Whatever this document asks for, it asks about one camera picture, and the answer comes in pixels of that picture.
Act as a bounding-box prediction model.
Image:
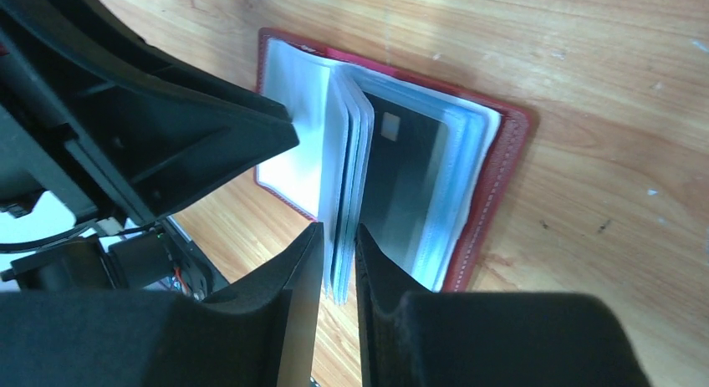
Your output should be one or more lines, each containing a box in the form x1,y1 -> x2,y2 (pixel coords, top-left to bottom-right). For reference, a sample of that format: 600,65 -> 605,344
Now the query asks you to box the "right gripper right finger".
355,226 -> 650,386

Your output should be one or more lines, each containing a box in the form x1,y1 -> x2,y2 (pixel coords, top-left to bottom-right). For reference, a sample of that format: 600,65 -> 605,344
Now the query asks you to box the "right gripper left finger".
1,222 -> 324,386

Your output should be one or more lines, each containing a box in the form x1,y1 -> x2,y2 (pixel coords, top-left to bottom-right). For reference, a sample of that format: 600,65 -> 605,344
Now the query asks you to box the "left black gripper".
1,0 -> 298,225

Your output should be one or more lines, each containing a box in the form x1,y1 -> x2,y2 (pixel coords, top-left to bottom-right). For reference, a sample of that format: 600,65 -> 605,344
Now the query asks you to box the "dark VIP credit card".
360,92 -> 448,273

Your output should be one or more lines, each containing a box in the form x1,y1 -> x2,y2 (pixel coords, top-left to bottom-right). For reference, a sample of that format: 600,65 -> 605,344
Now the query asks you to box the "red leather card holder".
254,28 -> 532,303

